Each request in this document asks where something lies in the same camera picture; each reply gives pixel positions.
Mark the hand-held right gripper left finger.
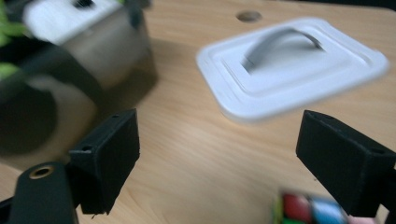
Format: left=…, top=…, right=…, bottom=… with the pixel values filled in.
left=66, top=108, right=141, bottom=216

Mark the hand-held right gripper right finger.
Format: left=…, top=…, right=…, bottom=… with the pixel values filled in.
left=295, top=109, right=396, bottom=218

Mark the colourful puzzle cube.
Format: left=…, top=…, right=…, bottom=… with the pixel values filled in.
left=272, top=189, right=385, bottom=224

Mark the white storage box lid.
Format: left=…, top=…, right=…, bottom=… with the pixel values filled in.
left=195, top=17, right=390, bottom=124

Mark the stainless steel pot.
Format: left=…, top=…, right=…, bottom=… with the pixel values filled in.
left=0, top=0, right=158, bottom=171

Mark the panda plush toy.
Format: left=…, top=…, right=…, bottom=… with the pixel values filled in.
left=0, top=0, right=129, bottom=80

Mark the round table cable grommet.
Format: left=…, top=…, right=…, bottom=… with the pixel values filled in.
left=235, top=9, right=263, bottom=23

